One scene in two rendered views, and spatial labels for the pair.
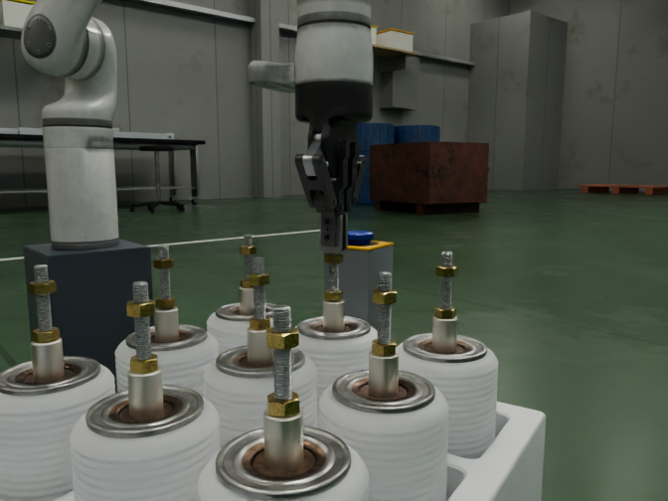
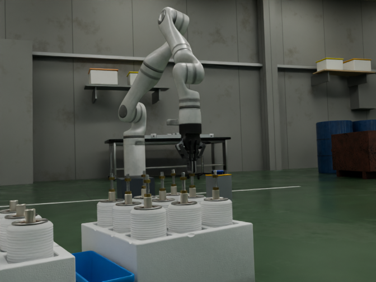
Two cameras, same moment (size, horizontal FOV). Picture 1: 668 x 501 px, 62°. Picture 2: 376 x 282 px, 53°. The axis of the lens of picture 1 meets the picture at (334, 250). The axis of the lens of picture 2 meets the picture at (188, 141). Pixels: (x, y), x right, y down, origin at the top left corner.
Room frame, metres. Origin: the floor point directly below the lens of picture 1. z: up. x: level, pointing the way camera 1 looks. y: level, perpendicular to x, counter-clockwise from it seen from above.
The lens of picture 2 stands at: (-0.61, -0.46, 0.39)
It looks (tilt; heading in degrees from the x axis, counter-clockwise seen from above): 2 degrees up; 22
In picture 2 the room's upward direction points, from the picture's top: 2 degrees counter-clockwise
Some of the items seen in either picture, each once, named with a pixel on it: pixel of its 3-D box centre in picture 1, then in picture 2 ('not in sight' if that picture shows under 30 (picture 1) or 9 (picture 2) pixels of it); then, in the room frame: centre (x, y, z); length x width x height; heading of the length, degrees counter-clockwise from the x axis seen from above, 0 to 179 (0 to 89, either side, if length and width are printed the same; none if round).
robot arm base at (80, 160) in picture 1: (82, 188); (134, 158); (0.82, 0.37, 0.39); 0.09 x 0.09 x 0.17; 41
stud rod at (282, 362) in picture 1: (282, 373); (147, 188); (0.29, 0.03, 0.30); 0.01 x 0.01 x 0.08
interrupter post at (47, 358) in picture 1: (48, 360); (112, 196); (0.42, 0.23, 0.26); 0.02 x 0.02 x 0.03
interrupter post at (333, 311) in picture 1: (333, 315); (192, 192); (0.55, 0.00, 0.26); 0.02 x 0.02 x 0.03
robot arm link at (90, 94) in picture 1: (76, 75); (134, 121); (0.82, 0.37, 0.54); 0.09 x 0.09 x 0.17; 71
